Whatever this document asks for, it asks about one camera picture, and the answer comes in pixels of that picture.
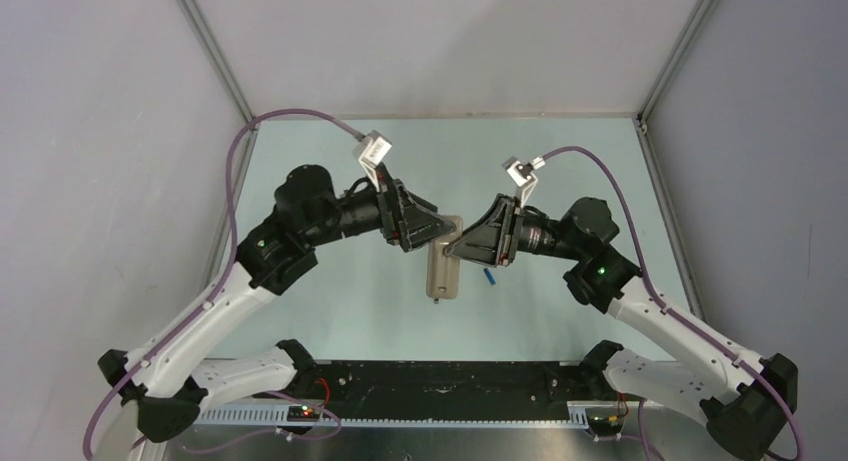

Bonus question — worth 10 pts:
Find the left aluminium frame post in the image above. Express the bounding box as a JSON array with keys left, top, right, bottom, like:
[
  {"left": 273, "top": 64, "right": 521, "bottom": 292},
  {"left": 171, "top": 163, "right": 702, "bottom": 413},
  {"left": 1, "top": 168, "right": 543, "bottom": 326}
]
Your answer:
[{"left": 175, "top": 0, "right": 254, "bottom": 122}]

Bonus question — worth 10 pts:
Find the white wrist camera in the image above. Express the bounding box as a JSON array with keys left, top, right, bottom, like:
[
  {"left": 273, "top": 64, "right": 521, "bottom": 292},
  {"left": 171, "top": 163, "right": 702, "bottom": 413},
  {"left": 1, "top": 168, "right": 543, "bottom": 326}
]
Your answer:
[
  {"left": 502, "top": 156, "right": 546, "bottom": 207},
  {"left": 352, "top": 130, "right": 393, "bottom": 192}
]

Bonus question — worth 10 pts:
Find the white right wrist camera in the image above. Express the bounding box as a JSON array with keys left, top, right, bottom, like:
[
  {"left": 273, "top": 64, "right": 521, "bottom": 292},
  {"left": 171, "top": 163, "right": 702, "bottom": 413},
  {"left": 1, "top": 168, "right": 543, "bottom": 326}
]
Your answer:
[{"left": 502, "top": 156, "right": 546, "bottom": 207}]

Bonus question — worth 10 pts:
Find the right aluminium frame post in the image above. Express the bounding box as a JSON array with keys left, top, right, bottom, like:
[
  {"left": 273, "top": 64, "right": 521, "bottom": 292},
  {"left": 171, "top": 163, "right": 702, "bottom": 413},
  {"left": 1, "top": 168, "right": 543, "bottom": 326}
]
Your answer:
[{"left": 637, "top": 0, "right": 721, "bottom": 125}]

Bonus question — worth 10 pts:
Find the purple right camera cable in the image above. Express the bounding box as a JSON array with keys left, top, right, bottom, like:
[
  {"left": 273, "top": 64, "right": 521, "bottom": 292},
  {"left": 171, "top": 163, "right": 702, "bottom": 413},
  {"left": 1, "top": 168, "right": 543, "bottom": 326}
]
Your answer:
[{"left": 535, "top": 145, "right": 804, "bottom": 461}]

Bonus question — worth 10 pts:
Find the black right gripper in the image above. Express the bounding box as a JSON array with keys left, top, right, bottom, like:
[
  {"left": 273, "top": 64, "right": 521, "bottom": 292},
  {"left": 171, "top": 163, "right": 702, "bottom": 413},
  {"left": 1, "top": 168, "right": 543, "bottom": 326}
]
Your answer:
[{"left": 444, "top": 193, "right": 585, "bottom": 266}]

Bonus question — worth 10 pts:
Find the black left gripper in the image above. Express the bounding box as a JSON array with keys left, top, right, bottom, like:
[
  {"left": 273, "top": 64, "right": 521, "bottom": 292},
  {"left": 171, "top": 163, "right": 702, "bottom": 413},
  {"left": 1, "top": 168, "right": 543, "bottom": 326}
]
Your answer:
[{"left": 304, "top": 163, "right": 455, "bottom": 252}]

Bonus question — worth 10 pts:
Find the aluminium frame post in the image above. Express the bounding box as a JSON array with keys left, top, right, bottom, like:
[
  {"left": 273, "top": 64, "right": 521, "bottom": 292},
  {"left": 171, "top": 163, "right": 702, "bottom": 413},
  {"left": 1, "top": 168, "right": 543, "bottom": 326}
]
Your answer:
[
  {"left": 637, "top": 0, "right": 721, "bottom": 125},
  {"left": 175, "top": 0, "right": 254, "bottom": 122}
]

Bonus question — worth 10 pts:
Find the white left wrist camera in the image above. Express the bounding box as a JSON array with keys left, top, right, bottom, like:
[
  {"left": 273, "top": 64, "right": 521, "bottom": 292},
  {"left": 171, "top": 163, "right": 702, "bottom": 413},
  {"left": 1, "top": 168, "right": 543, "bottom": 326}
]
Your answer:
[{"left": 352, "top": 130, "right": 393, "bottom": 192}]

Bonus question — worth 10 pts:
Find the purple camera cable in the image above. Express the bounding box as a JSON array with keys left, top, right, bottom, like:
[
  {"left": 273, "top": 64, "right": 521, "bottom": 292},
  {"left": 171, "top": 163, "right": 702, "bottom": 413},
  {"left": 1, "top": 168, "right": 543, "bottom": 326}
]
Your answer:
[
  {"left": 82, "top": 108, "right": 364, "bottom": 461},
  {"left": 535, "top": 145, "right": 804, "bottom": 461}
]

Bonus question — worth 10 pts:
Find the blue battery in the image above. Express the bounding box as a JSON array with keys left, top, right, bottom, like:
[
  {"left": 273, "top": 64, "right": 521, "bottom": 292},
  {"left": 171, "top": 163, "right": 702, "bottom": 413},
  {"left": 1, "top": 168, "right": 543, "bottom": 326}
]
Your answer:
[{"left": 483, "top": 268, "right": 497, "bottom": 286}]

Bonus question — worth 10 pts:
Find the beige remote control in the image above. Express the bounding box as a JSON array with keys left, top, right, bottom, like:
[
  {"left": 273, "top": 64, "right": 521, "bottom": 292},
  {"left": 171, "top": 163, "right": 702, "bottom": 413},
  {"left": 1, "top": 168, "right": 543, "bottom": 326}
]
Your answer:
[{"left": 426, "top": 215, "right": 463, "bottom": 304}]

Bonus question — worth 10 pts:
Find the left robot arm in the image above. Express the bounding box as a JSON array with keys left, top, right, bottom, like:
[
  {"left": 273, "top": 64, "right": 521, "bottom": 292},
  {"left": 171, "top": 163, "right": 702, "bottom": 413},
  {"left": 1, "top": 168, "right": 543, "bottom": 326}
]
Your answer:
[{"left": 98, "top": 164, "right": 456, "bottom": 443}]

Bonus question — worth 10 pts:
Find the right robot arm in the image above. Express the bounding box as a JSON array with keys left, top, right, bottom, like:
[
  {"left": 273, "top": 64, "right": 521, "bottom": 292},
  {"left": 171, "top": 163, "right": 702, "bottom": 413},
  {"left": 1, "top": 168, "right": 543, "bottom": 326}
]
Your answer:
[{"left": 444, "top": 195, "right": 798, "bottom": 460}]

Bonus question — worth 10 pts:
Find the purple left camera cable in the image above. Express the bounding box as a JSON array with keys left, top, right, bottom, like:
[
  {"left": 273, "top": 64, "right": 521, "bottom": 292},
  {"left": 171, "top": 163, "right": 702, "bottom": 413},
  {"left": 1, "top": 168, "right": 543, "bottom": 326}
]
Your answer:
[{"left": 82, "top": 108, "right": 364, "bottom": 461}]

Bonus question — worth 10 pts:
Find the white slotted cable duct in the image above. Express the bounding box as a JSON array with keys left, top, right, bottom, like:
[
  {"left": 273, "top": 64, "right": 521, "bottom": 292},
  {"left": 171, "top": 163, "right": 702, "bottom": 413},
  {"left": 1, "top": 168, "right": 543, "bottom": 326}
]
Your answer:
[{"left": 198, "top": 404, "right": 591, "bottom": 429}]

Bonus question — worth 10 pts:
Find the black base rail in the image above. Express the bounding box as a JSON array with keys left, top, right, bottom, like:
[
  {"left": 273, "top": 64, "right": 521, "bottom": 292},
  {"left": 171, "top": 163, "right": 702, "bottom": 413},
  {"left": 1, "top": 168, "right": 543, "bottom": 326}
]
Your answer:
[{"left": 283, "top": 360, "right": 629, "bottom": 422}]

